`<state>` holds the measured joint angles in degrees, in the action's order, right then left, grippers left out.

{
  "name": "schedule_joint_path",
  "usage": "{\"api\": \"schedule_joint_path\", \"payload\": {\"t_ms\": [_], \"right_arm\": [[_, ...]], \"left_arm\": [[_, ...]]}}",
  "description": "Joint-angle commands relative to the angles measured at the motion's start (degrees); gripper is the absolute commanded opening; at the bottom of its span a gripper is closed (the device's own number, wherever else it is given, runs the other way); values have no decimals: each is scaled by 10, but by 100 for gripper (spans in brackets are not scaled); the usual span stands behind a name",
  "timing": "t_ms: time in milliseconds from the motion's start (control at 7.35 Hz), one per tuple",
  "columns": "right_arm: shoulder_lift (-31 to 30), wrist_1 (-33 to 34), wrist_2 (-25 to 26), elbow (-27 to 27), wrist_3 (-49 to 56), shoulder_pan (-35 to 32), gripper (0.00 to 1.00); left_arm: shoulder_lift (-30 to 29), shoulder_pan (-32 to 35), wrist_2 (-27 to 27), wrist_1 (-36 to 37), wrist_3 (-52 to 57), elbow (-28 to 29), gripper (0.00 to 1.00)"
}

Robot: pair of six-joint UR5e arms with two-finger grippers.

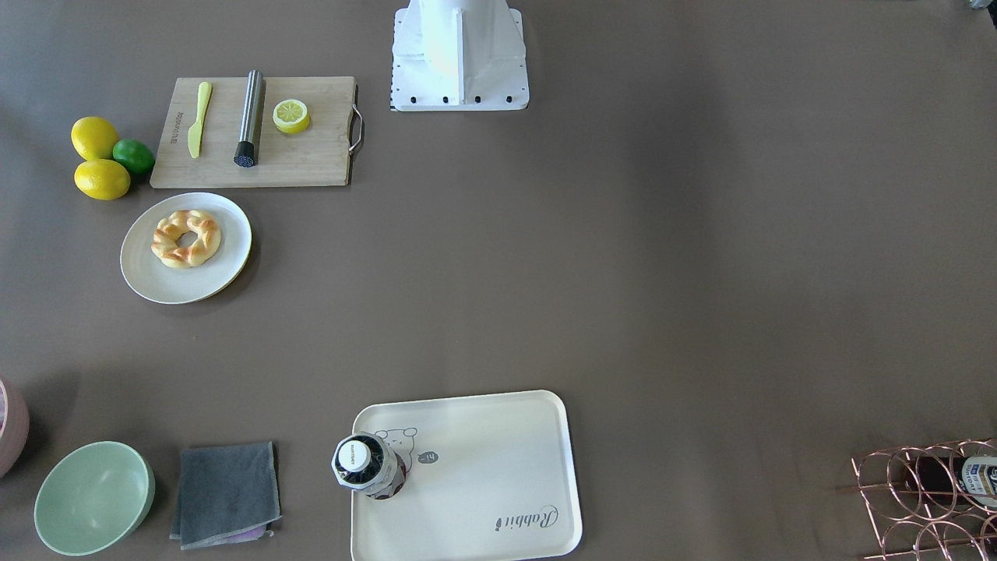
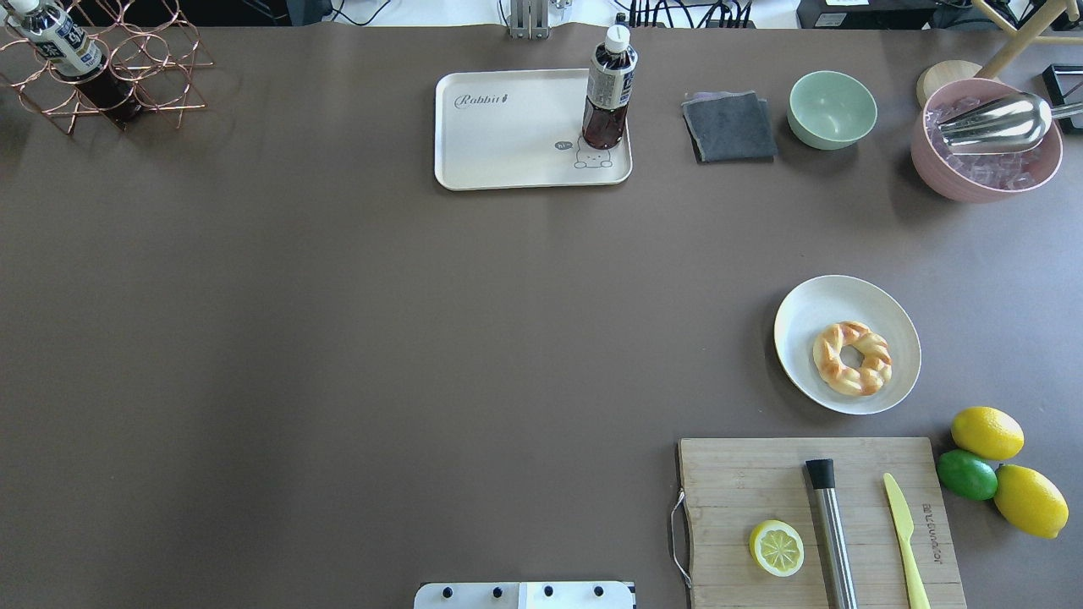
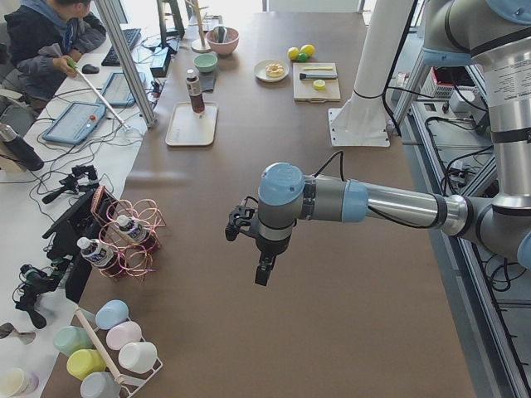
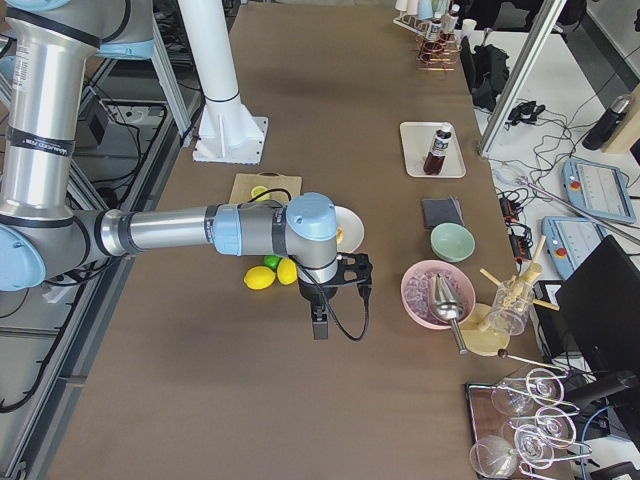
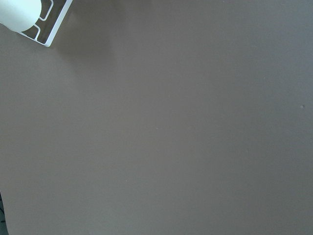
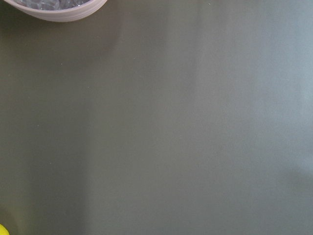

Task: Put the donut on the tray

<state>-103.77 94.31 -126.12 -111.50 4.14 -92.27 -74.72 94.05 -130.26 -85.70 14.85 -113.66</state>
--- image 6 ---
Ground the yellow lemon near edge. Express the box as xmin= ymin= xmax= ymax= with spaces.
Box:
xmin=0 ymin=224 xmax=10 ymax=235

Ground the pink ice bowl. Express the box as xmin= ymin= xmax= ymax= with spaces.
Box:
xmin=4 ymin=0 xmax=107 ymax=23

